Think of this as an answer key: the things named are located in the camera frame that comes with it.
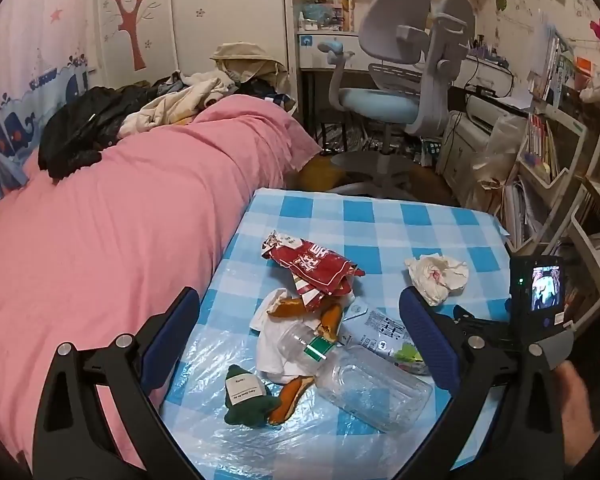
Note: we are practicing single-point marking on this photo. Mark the person's right hand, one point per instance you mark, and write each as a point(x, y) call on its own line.
point(580, 410)

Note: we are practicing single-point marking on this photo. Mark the clear plastic bag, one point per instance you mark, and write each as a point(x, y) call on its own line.
point(500, 160)

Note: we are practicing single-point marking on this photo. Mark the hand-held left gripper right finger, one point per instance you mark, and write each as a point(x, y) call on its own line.
point(425, 340)

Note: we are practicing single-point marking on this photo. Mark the beige clothes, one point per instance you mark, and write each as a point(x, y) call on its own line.
point(180, 102)

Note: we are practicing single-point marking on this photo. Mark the whale print curtain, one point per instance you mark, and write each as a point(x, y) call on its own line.
point(30, 50)

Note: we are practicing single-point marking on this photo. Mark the white wardrobe tree decal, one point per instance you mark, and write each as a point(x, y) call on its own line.
point(205, 10)

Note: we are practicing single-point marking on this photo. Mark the black jacket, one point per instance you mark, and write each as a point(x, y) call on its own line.
point(80, 130)

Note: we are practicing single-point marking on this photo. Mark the blue white checked tablecloth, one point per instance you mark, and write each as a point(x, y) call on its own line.
point(370, 220)

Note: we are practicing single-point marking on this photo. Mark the white book rack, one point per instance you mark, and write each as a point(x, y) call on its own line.
point(570, 170)

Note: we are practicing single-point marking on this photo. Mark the dark green wrapper white label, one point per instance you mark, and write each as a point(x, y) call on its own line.
point(245, 400)

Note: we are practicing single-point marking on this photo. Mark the red snack packet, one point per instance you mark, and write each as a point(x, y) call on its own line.
point(320, 265)

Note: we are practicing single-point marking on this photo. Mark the white tissue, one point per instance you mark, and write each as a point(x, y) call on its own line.
point(435, 275)

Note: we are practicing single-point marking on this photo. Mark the white printer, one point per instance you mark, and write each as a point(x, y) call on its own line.
point(495, 112)

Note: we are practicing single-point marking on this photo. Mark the green and white wrapper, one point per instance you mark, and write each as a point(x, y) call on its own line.
point(410, 356)

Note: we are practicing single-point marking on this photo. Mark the white printed packet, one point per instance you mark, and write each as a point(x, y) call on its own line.
point(380, 330)

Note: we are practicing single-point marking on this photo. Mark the white drawer cabinet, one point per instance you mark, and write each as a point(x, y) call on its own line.
point(462, 155)

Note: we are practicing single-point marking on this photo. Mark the white cloth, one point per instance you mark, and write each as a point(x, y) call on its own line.
point(275, 350)

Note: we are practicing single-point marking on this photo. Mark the pink blanket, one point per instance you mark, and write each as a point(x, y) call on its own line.
point(105, 235)

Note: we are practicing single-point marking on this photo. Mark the beige hat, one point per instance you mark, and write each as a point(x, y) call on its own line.
point(245, 57)

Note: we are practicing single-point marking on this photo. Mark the grey blue office chair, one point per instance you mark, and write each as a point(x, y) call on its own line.
point(405, 20)

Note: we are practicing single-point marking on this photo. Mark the clear plastic bottle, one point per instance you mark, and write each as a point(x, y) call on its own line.
point(370, 385)

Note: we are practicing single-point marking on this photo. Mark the blue plastic bag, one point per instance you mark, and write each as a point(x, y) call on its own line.
point(314, 14)

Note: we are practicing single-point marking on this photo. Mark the row of upright books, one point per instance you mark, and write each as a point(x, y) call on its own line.
point(542, 145)

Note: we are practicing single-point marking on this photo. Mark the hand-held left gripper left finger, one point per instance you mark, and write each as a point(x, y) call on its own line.
point(172, 335)

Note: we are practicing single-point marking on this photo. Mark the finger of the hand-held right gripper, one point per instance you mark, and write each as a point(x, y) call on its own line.
point(467, 316)

